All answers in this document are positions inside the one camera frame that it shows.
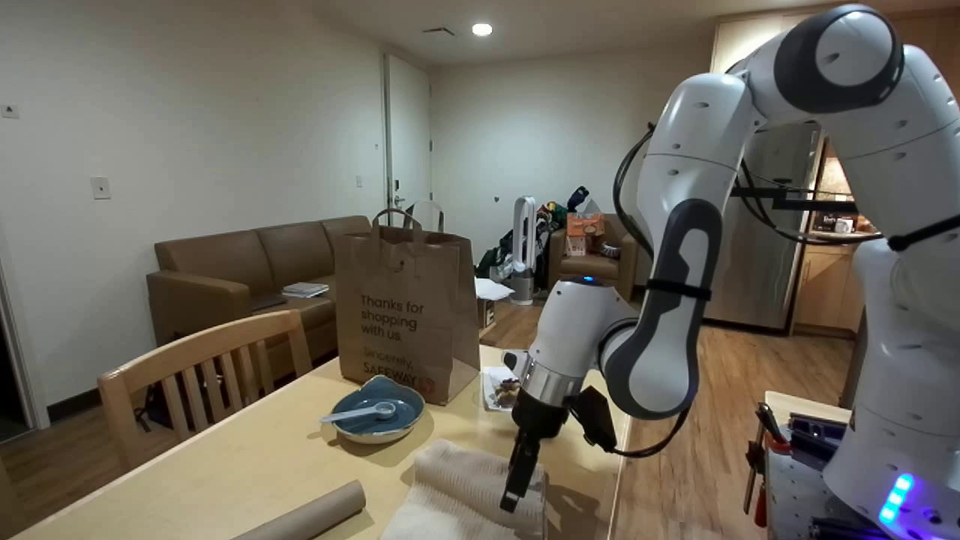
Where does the orange handled clamp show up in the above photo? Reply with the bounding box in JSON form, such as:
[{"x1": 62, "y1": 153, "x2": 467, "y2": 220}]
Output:
[{"x1": 744, "y1": 402, "x2": 789, "y2": 527}]

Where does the brown paper shopping bag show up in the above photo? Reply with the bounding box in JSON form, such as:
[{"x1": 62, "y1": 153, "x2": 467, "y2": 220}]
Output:
[{"x1": 335, "y1": 225, "x2": 480, "y2": 405}]

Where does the brown cardboard tube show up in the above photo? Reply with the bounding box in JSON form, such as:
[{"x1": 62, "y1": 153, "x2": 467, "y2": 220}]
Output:
[{"x1": 238, "y1": 481, "x2": 365, "y2": 540}]

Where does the brown leather sofa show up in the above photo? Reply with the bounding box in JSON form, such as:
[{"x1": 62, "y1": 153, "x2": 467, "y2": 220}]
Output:
[{"x1": 147, "y1": 217, "x2": 369, "y2": 359}]

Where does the blue ceramic bowl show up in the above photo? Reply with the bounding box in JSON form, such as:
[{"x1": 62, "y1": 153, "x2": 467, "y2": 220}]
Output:
[{"x1": 325, "y1": 376, "x2": 426, "y2": 444}]

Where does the stainless steel refrigerator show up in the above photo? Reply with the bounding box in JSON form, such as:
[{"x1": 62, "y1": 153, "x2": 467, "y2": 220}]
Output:
[{"x1": 706, "y1": 122, "x2": 822, "y2": 332}]

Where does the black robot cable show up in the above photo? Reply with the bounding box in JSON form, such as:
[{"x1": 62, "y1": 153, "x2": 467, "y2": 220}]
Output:
[{"x1": 597, "y1": 399, "x2": 695, "y2": 463}]

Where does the brown armchair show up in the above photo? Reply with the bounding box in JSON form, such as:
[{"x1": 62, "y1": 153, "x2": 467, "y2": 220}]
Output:
[{"x1": 548, "y1": 212, "x2": 639, "y2": 297}]

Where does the wooden dining chair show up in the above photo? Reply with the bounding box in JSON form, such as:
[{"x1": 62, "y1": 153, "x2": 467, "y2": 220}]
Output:
[{"x1": 98, "y1": 310, "x2": 312, "y2": 467}]

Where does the beige cloth towel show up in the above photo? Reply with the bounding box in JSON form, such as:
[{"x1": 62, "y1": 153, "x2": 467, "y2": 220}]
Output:
[{"x1": 381, "y1": 440, "x2": 600, "y2": 540}]

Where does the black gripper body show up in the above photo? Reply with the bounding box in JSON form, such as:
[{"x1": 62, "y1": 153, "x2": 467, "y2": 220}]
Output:
[{"x1": 512, "y1": 394, "x2": 566, "y2": 440}]

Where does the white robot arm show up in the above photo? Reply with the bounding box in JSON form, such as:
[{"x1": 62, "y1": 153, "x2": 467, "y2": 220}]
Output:
[{"x1": 500, "y1": 4, "x2": 960, "y2": 527}]

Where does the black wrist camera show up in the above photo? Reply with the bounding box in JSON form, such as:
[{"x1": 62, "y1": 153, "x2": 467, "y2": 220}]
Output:
[{"x1": 566, "y1": 387, "x2": 617, "y2": 454}]

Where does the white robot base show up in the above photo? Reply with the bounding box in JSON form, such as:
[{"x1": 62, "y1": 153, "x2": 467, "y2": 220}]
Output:
[{"x1": 822, "y1": 420, "x2": 960, "y2": 540}]

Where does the white tower fan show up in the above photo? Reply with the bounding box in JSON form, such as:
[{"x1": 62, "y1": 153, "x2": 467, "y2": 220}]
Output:
[{"x1": 509, "y1": 197, "x2": 536, "y2": 303}]

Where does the white plastic spoon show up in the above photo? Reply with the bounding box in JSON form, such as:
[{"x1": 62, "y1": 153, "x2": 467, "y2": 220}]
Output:
[{"x1": 325, "y1": 399, "x2": 401, "y2": 426}]

